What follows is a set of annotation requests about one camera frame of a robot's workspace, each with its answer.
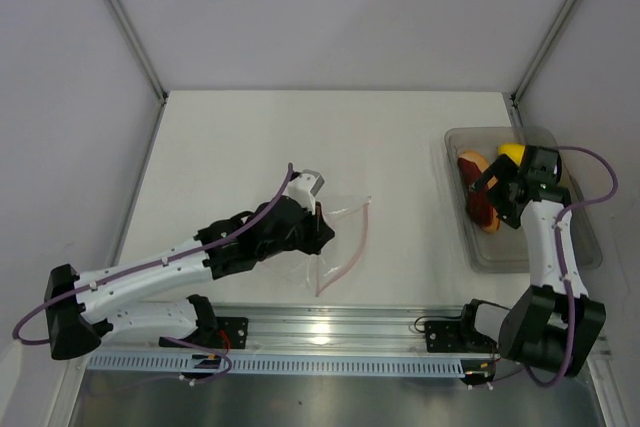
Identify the clear zip top bag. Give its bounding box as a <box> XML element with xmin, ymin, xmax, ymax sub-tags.
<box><xmin>262</xmin><ymin>195</ymin><xmax>371</xmax><ymax>298</ymax></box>

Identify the right corner frame post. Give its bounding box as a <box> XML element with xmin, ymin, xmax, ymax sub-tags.
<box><xmin>510</xmin><ymin>0</ymin><xmax>583</xmax><ymax>108</ymax></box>

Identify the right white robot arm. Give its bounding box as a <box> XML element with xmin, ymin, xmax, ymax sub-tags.
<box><xmin>456</xmin><ymin>143</ymin><xmax>606</xmax><ymax>388</ymax></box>

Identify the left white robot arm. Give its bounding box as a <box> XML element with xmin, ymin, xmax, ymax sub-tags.
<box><xmin>44</xmin><ymin>196</ymin><xmax>335</xmax><ymax>360</ymax></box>

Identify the yellow toy mango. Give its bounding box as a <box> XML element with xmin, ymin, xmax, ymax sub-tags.
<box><xmin>497</xmin><ymin>143</ymin><xmax>526</xmax><ymax>166</ymax></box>

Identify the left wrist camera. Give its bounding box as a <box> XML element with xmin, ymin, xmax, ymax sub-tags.
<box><xmin>286</xmin><ymin>170</ymin><xmax>325</xmax><ymax>214</ymax></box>

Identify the aluminium rail frame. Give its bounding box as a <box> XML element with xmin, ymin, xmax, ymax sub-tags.
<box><xmin>67</xmin><ymin>304</ymin><xmax>606</xmax><ymax>353</ymax></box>

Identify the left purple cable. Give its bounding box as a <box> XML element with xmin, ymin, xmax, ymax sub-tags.
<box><xmin>12</xmin><ymin>162</ymin><xmax>296</xmax><ymax>388</ymax></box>

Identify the slotted cable duct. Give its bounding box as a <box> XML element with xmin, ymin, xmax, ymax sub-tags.
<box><xmin>87</xmin><ymin>351</ymin><xmax>466</xmax><ymax>378</ymax></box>

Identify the red toy meat slice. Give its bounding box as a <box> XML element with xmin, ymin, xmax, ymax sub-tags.
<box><xmin>457</xmin><ymin>151</ymin><xmax>500</xmax><ymax>234</ymax></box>

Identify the corner frame post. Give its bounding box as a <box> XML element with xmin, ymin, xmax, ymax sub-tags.
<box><xmin>103</xmin><ymin>0</ymin><xmax>168</xmax><ymax>102</ymax></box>
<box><xmin>510</xmin><ymin>0</ymin><xmax>583</xmax><ymax>108</ymax></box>

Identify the left corner frame post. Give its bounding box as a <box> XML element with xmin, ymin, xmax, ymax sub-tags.
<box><xmin>103</xmin><ymin>0</ymin><xmax>168</xmax><ymax>102</ymax></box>

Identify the clear plastic food tray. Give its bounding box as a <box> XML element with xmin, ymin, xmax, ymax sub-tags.
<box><xmin>443</xmin><ymin>125</ymin><xmax>604</xmax><ymax>274</ymax></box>

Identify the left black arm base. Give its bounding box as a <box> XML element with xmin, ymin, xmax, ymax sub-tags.
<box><xmin>158</xmin><ymin>295</ymin><xmax>249</xmax><ymax>350</ymax></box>

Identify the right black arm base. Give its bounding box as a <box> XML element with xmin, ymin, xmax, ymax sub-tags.
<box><xmin>413</xmin><ymin>299</ymin><xmax>508</xmax><ymax>354</ymax></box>

